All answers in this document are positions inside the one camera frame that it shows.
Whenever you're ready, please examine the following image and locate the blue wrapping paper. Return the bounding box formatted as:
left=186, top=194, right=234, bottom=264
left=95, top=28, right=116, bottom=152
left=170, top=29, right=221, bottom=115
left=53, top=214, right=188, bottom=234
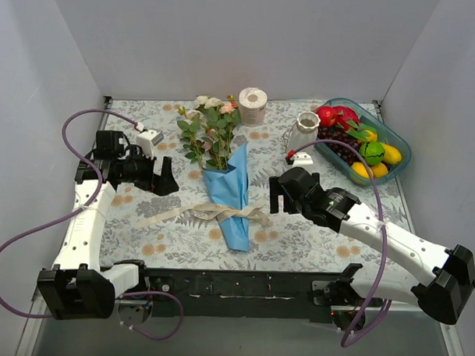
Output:
left=204, top=142, right=250, bottom=252

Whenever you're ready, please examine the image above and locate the beige ribbon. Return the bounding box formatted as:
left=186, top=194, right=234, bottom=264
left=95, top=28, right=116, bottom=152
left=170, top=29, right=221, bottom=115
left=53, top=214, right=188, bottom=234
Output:
left=134, top=198, right=270, bottom=230

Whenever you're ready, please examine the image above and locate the white rose flower stem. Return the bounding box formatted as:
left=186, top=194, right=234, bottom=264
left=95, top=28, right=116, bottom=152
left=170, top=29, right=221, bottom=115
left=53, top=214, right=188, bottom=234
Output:
left=177, top=95, right=212, bottom=169

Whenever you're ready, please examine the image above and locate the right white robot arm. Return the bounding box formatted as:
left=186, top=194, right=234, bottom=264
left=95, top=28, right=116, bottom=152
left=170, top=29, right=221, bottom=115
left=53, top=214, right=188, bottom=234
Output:
left=269, top=167, right=475, bottom=326

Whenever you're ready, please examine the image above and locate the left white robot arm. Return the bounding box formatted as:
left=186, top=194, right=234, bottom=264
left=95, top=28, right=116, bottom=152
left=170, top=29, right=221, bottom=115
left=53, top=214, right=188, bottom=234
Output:
left=37, top=129, right=179, bottom=320

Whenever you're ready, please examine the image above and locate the white ribbed ceramic vase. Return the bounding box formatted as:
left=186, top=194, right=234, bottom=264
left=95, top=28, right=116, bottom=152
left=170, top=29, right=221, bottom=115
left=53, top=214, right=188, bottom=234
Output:
left=285, top=112, right=320, bottom=155

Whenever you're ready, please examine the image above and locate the yellow lemon front left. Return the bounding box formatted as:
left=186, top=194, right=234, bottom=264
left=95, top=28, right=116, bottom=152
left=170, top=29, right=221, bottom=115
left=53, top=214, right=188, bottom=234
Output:
left=351, top=162, right=374, bottom=183

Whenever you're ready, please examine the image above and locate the yellow lemon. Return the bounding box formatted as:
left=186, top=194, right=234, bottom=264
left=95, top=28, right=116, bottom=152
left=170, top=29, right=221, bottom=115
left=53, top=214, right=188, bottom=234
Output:
left=351, top=162, right=374, bottom=183
left=381, top=143, right=402, bottom=165
left=370, top=162, right=389, bottom=179

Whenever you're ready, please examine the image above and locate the purple grape bunch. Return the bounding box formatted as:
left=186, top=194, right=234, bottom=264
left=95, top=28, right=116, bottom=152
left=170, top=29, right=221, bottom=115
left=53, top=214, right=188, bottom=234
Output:
left=315, top=126, right=365, bottom=167

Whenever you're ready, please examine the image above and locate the floral patterned tablecloth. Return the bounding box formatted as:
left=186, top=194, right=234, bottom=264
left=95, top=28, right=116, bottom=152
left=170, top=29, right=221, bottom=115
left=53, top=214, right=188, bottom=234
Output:
left=96, top=100, right=410, bottom=277

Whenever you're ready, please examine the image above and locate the pink rose flower stem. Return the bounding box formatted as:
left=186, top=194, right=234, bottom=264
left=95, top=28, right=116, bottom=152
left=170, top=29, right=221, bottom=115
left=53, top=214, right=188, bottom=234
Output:
left=201, top=127, right=234, bottom=171

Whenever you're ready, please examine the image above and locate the pink bud flower stem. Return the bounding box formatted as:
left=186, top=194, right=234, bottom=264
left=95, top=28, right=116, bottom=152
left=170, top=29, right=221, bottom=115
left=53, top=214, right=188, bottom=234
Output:
left=204, top=97, right=228, bottom=170

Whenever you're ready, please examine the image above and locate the yellow lemon front right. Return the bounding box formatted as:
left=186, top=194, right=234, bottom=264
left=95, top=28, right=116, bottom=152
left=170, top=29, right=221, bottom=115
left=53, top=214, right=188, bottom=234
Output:
left=370, top=162, right=389, bottom=179

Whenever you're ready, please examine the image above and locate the green round fruit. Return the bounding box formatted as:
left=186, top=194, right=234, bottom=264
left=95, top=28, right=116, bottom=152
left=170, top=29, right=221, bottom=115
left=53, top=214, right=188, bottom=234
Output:
left=359, top=141, right=385, bottom=166

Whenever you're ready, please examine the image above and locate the yellow fruit under leaves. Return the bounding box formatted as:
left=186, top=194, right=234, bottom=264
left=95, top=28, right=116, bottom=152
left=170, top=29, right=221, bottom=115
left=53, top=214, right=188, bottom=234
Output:
left=360, top=130, right=378, bottom=142

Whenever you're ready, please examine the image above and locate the toilet paper roll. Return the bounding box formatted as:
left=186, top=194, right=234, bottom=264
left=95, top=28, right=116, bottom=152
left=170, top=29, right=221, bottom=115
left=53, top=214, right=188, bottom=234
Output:
left=239, top=87, right=268, bottom=127

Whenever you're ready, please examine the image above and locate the red apple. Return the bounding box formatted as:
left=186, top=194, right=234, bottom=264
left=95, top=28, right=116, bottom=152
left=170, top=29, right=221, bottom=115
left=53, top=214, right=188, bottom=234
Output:
left=315, top=105, right=337, bottom=127

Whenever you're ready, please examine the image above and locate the teal plastic fruit container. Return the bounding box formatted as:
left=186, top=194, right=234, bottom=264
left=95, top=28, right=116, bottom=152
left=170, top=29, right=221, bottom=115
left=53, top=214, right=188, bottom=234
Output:
left=314, top=98, right=412, bottom=187

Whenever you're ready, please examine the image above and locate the peach rose flower stem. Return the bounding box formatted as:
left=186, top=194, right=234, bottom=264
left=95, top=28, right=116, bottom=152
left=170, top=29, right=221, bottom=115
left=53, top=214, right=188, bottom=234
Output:
left=216, top=93, right=243, bottom=172

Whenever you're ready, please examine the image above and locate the pink dragon fruit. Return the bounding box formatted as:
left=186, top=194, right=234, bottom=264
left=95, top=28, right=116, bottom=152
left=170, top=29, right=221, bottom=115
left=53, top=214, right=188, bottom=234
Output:
left=334, top=105, right=360, bottom=132

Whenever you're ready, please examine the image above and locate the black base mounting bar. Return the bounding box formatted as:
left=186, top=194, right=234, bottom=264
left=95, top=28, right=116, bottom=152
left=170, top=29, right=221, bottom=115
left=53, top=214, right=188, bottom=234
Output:
left=130, top=268, right=363, bottom=323

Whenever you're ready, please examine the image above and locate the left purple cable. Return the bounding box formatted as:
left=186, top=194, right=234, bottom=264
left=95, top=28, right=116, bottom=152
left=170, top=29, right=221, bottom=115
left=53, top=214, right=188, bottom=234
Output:
left=0, top=105, right=191, bottom=342

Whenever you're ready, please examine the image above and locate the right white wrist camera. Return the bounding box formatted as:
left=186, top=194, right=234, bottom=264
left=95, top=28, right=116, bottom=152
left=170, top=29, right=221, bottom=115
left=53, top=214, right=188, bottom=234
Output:
left=285, top=150, right=314, bottom=173

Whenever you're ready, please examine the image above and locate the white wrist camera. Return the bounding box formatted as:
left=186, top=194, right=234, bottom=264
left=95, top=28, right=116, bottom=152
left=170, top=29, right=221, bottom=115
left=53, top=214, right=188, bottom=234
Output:
left=285, top=150, right=314, bottom=173
left=136, top=130, right=164, bottom=159

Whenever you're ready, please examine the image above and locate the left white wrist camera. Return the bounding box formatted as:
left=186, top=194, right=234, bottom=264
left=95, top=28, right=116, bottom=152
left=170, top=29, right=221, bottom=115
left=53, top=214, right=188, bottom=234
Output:
left=136, top=130, right=164, bottom=159

